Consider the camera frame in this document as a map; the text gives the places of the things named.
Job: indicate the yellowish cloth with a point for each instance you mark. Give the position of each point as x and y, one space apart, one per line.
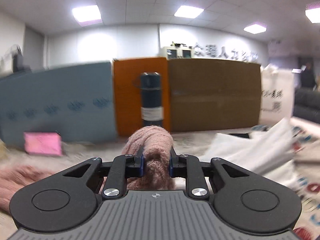
2 151

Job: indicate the dark sofa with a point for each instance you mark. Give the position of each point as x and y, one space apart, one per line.
306 105

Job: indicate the brown cardboard box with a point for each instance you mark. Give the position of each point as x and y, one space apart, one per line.
215 92

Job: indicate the orange cardboard box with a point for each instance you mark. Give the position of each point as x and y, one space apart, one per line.
125 100

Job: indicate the pink knit sweater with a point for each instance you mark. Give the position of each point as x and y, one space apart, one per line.
157 155

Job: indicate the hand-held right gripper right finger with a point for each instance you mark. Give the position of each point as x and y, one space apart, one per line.
170 166

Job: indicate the light blue cardboard box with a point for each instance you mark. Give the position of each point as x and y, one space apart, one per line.
62 92

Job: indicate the white garment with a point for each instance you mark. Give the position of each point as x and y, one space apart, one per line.
250 150

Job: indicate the wall sign lettering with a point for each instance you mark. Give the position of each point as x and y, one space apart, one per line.
222 53

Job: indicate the dark blue thermos bottle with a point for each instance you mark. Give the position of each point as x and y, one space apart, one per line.
151 97

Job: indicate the printed table cover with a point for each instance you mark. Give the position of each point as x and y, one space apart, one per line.
195 140

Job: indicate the white tote bag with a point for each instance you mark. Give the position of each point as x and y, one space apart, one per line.
277 92

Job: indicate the ceiling light panel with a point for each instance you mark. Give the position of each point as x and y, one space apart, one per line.
87 14
313 13
188 11
255 27

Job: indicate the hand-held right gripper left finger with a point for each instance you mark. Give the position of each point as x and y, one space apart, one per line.
141 166

